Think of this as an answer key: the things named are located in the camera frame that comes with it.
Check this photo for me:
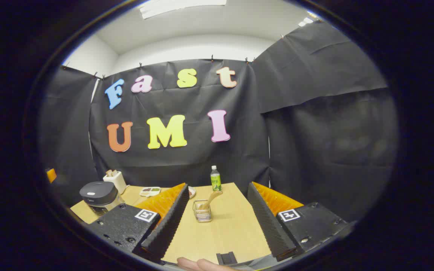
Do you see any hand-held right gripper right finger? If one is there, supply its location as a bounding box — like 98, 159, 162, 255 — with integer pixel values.
247, 182, 353, 262

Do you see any black backdrop cloth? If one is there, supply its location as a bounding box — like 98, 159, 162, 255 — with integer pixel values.
38, 21, 400, 222

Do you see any white toaster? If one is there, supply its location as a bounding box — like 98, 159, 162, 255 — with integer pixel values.
103, 171, 128, 195

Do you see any long ceiling light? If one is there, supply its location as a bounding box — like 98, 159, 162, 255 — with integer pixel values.
139, 0, 227, 19

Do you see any dark grey rice cooker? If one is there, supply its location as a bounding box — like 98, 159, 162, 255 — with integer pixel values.
79, 181, 124, 217

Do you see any green label tea bottle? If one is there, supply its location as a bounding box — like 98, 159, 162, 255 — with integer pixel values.
210, 165, 222, 192

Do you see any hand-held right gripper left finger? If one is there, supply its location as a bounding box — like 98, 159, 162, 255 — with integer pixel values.
89, 183, 190, 264

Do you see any wooden spoon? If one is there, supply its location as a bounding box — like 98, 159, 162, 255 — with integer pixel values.
198, 190, 223, 211

